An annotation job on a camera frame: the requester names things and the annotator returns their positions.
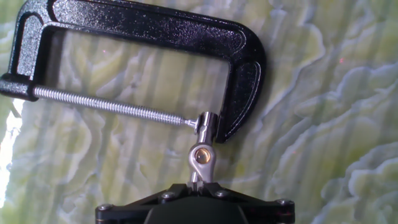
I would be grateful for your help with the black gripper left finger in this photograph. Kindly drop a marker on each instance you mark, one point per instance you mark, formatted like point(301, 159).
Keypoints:
point(124, 211)

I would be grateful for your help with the green marble pattern mat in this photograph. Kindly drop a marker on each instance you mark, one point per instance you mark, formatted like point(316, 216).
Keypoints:
point(311, 124)

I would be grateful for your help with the black C-clamp with screw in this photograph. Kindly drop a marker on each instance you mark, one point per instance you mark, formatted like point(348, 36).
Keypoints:
point(149, 23)

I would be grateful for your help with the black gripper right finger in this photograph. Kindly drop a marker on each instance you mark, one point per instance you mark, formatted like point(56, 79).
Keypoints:
point(267, 211)

